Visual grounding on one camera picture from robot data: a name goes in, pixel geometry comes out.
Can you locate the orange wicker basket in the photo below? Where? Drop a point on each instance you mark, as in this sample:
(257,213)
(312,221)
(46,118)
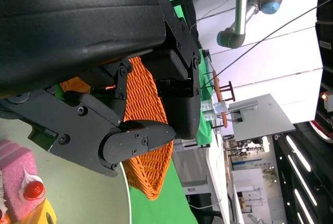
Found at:
(145,99)

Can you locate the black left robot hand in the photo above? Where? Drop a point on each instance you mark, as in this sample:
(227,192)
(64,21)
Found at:
(78,26)

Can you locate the silver blue industrial robot arm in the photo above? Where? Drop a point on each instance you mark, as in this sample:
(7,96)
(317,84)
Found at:
(240,18)

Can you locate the magenta cake with cherry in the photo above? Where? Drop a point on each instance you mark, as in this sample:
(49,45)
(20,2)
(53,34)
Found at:
(15,172)

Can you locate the grey-green bowl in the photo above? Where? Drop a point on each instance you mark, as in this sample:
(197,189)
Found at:
(78,187)

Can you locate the green tablecloth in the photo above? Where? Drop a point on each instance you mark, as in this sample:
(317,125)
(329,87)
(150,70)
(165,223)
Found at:
(161,203)

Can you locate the grey monitor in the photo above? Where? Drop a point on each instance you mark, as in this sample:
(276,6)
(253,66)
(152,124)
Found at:
(262,120)

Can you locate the yellow layered cake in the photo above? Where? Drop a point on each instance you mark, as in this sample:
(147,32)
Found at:
(39,213)

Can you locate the brown wooden chair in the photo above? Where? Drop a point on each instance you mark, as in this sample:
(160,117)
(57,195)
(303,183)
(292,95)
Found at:
(221,96)

